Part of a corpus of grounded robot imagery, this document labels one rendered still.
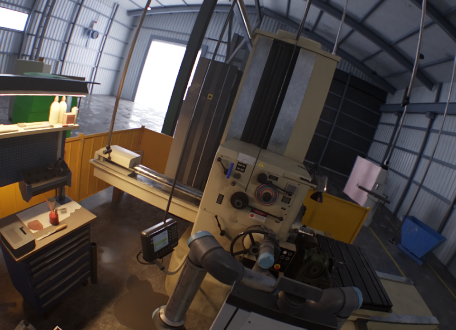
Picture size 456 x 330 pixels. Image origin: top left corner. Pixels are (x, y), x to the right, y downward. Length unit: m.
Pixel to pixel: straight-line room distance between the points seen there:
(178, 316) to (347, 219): 4.04
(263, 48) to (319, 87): 0.69
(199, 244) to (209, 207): 0.95
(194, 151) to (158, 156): 2.27
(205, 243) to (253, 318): 0.39
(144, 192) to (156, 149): 2.35
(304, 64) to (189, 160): 1.57
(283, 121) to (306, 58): 0.68
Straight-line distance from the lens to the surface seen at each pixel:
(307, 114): 2.36
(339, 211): 4.68
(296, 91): 2.36
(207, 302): 2.63
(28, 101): 4.44
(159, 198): 2.38
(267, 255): 1.38
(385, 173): 7.72
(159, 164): 4.75
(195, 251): 0.98
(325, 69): 2.44
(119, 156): 2.50
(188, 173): 2.58
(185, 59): 6.57
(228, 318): 0.74
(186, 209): 2.31
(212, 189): 1.83
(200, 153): 2.49
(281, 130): 2.34
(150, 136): 4.74
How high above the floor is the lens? 2.25
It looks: 14 degrees down
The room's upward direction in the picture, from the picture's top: 18 degrees clockwise
